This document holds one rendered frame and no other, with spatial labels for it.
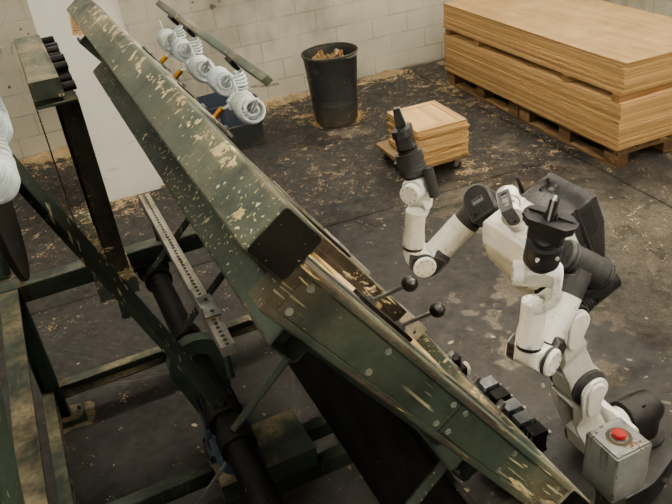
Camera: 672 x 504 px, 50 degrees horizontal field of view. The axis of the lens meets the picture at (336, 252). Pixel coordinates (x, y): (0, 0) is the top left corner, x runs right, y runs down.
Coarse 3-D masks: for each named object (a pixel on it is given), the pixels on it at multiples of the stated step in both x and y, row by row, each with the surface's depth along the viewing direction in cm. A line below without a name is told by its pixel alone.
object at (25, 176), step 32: (32, 192) 188; (64, 224) 196; (0, 256) 309; (96, 256) 205; (160, 256) 330; (128, 288) 214; (192, 320) 288; (0, 384) 106; (0, 416) 107; (0, 448) 108; (0, 480) 110
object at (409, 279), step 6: (408, 276) 156; (414, 276) 156; (402, 282) 156; (408, 282) 155; (414, 282) 155; (396, 288) 158; (402, 288) 157; (408, 288) 155; (414, 288) 156; (384, 294) 159; (390, 294) 159; (372, 300) 160; (378, 300) 160
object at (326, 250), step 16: (240, 80) 180; (208, 112) 174; (224, 128) 176; (320, 256) 207; (336, 256) 210; (352, 272) 215; (368, 288) 221; (384, 304) 226; (400, 304) 236; (400, 320) 232; (416, 336) 239
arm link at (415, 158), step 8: (408, 128) 214; (392, 136) 216; (400, 136) 214; (408, 136) 214; (400, 144) 216; (408, 144) 216; (416, 144) 220; (400, 152) 220; (408, 152) 218; (416, 152) 218; (400, 160) 219; (408, 160) 218; (416, 160) 218; (424, 160) 221; (400, 168) 220; (408, 168) 219
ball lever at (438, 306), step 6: (432, 306) 163; (438, 306) 162; (444, 306) 163; (426, 312) 165; (432, 312) 163; (438, 312) 162; (444, 312) 163; (414, 318) 166; (420, 318) 166; (402, 324) 168; (408, 324) 167
